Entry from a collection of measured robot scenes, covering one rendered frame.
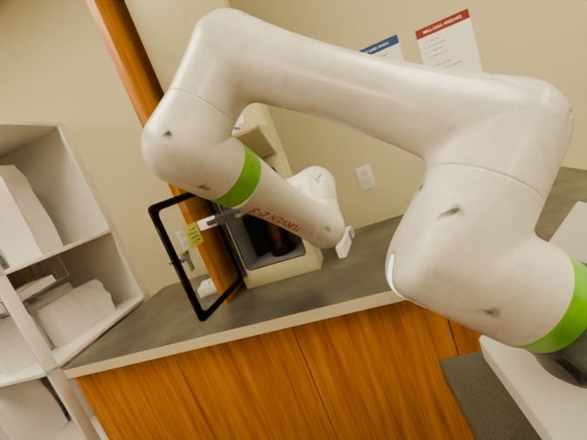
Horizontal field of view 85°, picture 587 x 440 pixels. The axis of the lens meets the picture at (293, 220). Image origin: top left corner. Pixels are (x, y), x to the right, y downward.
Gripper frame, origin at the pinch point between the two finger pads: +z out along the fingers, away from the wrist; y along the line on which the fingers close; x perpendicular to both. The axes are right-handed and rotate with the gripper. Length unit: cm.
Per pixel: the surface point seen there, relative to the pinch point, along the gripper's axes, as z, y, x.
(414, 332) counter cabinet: -48, 0, 50
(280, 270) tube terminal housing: -6.0, -26.0, 29.9
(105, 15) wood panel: 16, -19, -74
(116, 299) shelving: 118, -67, 34
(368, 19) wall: -68, -70, -52
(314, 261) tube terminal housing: -19.9, -26.2, 30.1
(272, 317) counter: -8.7, 2.7, 33.9
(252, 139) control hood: -17.3, -17.2, -19.6
